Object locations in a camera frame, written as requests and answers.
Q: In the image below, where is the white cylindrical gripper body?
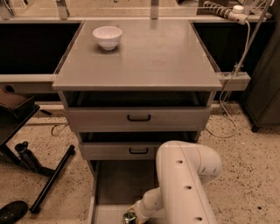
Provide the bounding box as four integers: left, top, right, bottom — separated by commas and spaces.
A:
133, 200, 153, 223

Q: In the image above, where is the green soda can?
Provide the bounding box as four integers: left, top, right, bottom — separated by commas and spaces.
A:
122, 212, 137, 224

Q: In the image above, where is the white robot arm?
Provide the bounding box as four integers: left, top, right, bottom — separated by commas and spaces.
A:
123, 141, 222, 224

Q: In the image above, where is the grey bottom drawer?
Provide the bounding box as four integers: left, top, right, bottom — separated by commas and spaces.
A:
87, 160, 158, 224

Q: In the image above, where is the grey drawer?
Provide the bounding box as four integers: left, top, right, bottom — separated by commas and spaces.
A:
87, 160, 158, 224
78, 131, 200, 161
63, 91, 212, 132

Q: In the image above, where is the grey middle drawer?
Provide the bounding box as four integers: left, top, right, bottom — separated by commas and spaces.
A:
78, 131, 200, 161

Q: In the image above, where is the grey top drawer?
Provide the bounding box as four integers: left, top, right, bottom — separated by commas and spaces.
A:
63, 91, 212, 132

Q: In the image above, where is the grey drawer cabinet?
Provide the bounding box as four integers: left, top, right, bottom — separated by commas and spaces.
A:
53, 19, 221, 224

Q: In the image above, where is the black stand with crossbar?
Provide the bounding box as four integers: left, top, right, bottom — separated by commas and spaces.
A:
0, 141, 76, 214

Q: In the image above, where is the black oval foot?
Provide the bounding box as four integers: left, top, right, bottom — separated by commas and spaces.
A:
0, 200, 28, 224

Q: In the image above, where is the dark cabinet at right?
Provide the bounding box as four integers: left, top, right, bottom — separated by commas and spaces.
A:
241, 20, 280, 132

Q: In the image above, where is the white ceramic bowl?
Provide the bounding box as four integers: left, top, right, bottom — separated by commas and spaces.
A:
93, 26, 123, 50

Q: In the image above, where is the white power strip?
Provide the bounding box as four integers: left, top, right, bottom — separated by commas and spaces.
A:
203, 1, 248, 25

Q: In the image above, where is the black middle drawer handle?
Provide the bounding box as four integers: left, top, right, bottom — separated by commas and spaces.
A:
129, 148, 149, 155

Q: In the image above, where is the black drawer handle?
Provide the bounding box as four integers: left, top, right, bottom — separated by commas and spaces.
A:
129, 148, 149, 155
127, 115, 151, 122

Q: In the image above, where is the black top drawer handle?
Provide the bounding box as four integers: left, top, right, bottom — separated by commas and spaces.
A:
127, 115, 151, 122

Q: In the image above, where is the grey bench rail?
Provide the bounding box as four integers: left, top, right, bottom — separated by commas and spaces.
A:
217, 72, 251, 91

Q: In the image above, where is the white cable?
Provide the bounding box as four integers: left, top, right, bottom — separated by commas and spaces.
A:
205, 20, 252, 139

